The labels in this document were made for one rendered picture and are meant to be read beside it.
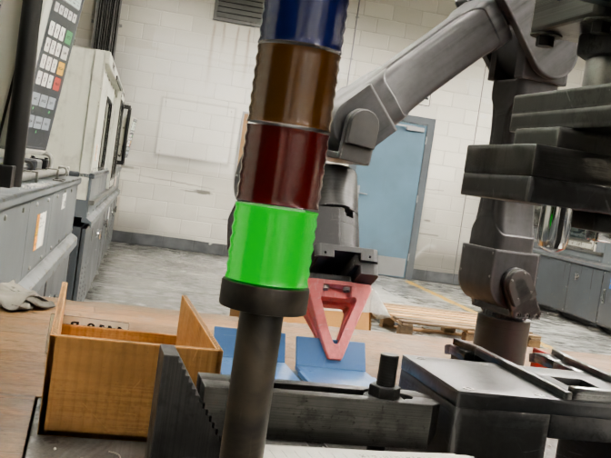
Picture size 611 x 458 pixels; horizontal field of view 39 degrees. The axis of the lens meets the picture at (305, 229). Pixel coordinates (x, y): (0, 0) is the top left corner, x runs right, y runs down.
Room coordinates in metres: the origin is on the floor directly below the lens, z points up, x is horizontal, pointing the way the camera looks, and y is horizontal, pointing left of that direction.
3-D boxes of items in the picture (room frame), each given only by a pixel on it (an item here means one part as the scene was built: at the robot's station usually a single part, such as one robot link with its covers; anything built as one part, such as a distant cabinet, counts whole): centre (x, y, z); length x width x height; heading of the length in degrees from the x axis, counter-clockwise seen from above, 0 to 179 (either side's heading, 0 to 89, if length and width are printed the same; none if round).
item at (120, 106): (7.41, 1.67, 1.21); 0.86 x 0.10 x 0.79; 11
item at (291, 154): (0.39, 0.01, 1.10); 0.04 x 0.04 x 0.03
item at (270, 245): (0.39, 0.01, 1.07); 0.04 x 0.04 x 0.03
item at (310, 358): (0.77, -0.06, 0.93); 0.15 x 0.07 x 0.03; 14
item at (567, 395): (0.61, -0.16, 0.98); 0.13 x 0.01 x 0.03; 14
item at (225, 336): (0.76, 0.02, 0.93); 0.15 x 0.07 x 0.03; 13
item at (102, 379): (0.72, 0.14, 0.93); 0.25 x 0.13 x 0.08; 14
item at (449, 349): (0.68, -0.15, 0.98); 0.07 x 0.02 x 0.01; 14
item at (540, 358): (0.70, -0.22, 0.98); 0.07 x 0.02 x 0.01; 14
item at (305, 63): (0.39, 0.01, 1.14); 0.04 x 0.04 x 0.03
